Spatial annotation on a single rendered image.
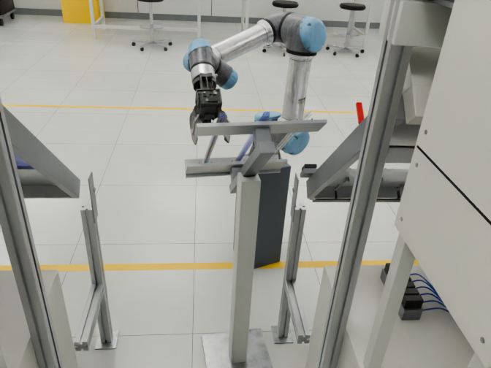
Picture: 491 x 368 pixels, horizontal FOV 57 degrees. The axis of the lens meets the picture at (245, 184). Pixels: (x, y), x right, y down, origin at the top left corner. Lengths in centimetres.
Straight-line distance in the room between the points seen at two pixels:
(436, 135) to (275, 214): 143
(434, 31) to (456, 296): 43
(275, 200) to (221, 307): 54
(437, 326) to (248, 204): 61
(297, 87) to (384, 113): 92
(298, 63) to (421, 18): 95
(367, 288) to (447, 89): 72
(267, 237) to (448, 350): 115
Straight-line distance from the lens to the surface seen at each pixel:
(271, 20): 178
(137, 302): 210
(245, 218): 139
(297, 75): 175
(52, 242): 253
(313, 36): 170
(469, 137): 68
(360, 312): 124
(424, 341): 123
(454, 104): 71
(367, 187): 93
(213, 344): 191
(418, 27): 83
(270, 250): 223
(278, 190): 204
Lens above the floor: 147
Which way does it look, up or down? 30 degrees down
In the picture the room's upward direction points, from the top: 4 degrees clockwise
